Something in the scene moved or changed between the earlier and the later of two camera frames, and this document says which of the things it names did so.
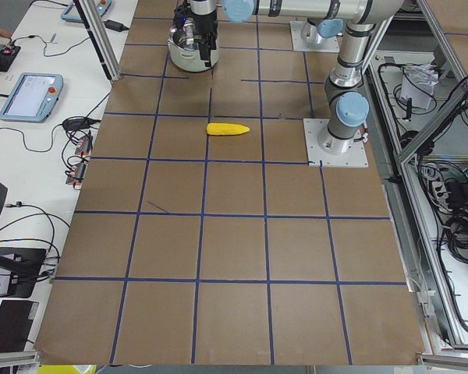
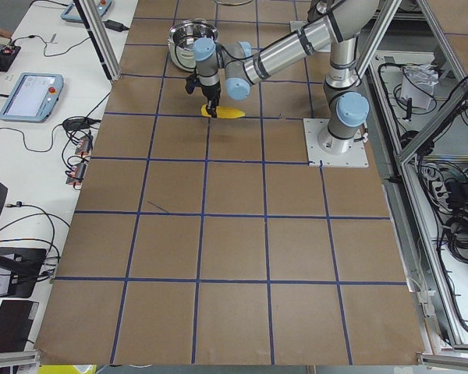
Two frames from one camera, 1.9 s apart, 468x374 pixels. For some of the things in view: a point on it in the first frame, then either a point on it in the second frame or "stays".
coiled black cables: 462,237 stays
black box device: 12,326 stays
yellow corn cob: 225,128 → 225,112
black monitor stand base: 25,264 stays
